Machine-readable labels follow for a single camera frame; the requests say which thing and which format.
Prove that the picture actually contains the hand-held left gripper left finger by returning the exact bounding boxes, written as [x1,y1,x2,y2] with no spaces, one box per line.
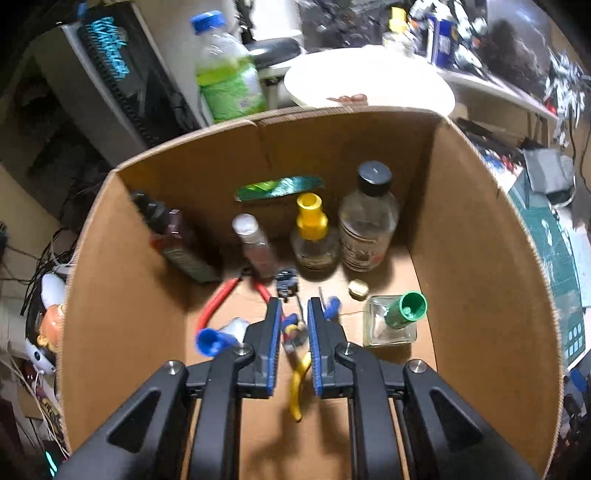
[53,296,283,480]

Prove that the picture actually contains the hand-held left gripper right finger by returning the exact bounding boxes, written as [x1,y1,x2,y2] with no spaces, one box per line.
[307,296,541,480]

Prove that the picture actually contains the yellow blue handled pliers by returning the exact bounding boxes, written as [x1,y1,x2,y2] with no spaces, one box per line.
[274,269,312,422]

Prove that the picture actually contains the printed cardboard box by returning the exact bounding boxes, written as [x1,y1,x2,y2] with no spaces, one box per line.
[55,106,566,480]

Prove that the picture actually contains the blue-cap tube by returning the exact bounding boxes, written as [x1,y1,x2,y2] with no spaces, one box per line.
[196,318,252,358]

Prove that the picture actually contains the small white-cap bottle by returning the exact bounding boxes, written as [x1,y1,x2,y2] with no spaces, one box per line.
[232,213,279,280]

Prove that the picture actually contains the green-cap square glass bottle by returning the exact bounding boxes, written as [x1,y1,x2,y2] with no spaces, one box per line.
[362,292,429,348]

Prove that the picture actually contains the yellow-cap glass bottle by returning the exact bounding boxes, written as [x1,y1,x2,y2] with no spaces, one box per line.
[291,193,341,280]
[382,6,416,56]

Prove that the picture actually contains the large clear grey-cap bottle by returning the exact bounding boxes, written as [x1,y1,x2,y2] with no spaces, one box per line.
[338,161,400,273]

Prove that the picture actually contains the dark bottle black cap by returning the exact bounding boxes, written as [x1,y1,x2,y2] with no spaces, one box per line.
[130,190,222,283]

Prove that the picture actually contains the white orange toy figure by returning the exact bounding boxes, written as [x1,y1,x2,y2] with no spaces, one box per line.
[23,272,68,374]

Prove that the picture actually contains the green cutting mat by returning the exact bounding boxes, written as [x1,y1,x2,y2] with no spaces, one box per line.
[508,166,591,365]

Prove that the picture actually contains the green-label water bottle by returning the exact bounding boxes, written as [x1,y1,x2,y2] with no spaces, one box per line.
[191,10,267,124]

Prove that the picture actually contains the white dog-print bucket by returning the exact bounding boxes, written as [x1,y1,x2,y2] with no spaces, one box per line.
[283,46,455,116]

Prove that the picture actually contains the grey cloth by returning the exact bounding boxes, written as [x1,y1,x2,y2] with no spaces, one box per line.
[522,148,575,195]

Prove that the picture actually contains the black lamp stand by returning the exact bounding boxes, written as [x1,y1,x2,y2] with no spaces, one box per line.
[242,37,303,70]

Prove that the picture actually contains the white desk shelf riser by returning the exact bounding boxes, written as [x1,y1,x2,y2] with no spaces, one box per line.
[436,67,559,125]

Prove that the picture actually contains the black computer case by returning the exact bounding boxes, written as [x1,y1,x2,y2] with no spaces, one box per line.
[34,0,204,153]

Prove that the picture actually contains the blue spray can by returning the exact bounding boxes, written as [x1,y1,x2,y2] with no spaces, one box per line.
[427,11,458,65]

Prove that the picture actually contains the robot model figure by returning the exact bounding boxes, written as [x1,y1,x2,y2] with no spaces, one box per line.
[406,0,490,77]

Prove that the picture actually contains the stormy backdrop board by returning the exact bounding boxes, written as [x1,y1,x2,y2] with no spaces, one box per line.
[295,0,561,107]

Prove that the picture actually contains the silver winged model figure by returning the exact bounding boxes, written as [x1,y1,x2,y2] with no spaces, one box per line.
[542,51,591,148]

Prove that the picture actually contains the thin red-handled cutters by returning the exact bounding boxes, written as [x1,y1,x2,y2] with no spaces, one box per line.
[196,272,273,330]

